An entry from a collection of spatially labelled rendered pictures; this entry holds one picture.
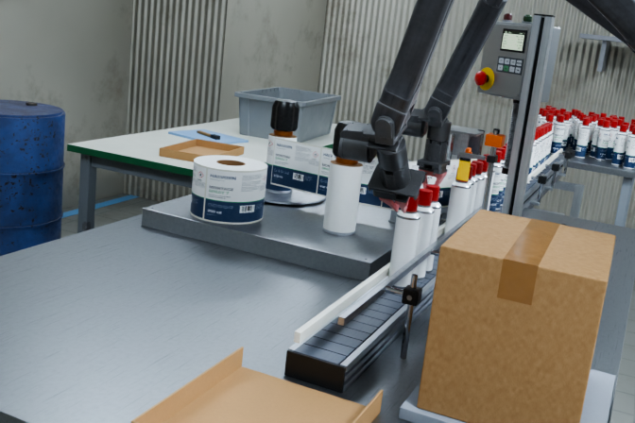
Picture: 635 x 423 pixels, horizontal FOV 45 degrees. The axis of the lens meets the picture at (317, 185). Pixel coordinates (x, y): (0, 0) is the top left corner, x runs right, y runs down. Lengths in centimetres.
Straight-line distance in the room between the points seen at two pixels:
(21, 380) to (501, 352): 74
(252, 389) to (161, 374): 16
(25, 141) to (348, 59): 354
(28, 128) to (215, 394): 277
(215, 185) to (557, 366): 111
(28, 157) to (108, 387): 272
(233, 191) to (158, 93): 365
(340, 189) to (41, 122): 221
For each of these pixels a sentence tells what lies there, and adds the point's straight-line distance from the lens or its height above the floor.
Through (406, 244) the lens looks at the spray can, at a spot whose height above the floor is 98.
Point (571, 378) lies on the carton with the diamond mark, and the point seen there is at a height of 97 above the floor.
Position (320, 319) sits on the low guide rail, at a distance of 137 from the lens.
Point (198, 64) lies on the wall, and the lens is 541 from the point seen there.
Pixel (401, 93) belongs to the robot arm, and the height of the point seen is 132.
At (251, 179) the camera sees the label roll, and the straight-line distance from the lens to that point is 201.
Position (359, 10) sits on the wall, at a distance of 670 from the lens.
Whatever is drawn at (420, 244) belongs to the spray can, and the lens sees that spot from 172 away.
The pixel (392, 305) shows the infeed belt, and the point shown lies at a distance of 158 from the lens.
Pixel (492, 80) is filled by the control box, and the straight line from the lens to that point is 205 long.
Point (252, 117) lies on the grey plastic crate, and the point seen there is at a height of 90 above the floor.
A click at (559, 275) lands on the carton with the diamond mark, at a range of 114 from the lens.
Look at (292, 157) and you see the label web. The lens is 231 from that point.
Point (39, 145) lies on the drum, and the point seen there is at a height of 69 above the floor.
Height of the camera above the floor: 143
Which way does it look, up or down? 12 degrees down
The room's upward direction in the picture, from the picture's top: 6 degrees clockwise
